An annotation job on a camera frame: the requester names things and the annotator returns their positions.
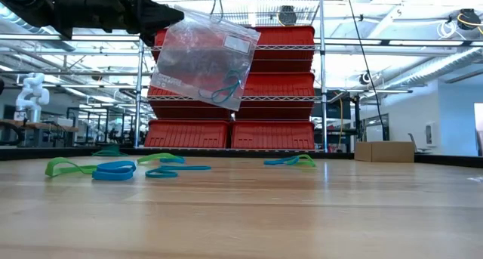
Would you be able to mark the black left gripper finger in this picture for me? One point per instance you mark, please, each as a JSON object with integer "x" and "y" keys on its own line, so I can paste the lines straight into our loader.
{"x": 158, "y": 17}

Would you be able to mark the clear plastic zip bag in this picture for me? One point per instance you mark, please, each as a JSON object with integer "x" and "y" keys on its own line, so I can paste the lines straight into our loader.
{"x": 196, "y": 55}

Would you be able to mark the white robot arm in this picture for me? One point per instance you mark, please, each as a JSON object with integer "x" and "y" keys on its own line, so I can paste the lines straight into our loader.
{"x": 32, "y": 89}

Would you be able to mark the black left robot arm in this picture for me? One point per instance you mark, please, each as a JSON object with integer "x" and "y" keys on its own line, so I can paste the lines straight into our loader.
{"x": 22, "y": 4}

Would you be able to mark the wooden workbench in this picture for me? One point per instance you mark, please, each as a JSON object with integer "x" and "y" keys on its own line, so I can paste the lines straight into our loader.
{"x": 45, "y": 126}

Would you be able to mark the black round device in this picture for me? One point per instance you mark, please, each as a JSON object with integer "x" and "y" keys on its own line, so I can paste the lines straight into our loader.
{"x": 287, "y": 15}

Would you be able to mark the small cardboard box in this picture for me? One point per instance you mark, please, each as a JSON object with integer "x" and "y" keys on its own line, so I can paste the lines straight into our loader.
{"x": 385, "y": 152}

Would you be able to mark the grey office chair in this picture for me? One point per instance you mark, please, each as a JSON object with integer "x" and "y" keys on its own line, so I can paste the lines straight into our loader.
{"x": 413, "y": 142}

